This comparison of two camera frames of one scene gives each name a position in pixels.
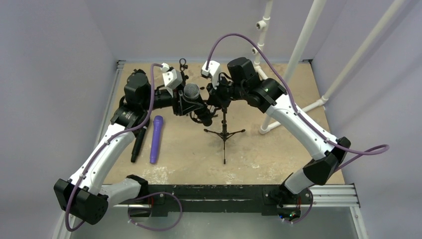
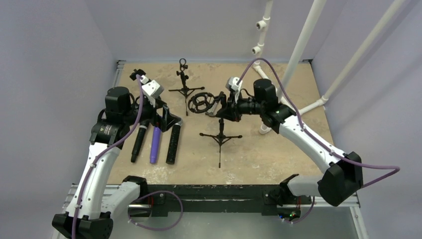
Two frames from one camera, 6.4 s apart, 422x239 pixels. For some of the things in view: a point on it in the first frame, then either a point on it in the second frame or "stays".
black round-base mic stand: (139, 74) stays
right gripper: (217, 93) to (230, 110)
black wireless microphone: (139, 138) stays
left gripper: (186, 105) to (161, 122)
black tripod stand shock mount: (214, 107) to (200, 102)
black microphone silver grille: (191, 90) to (171, 155)
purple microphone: (158, 123) stays
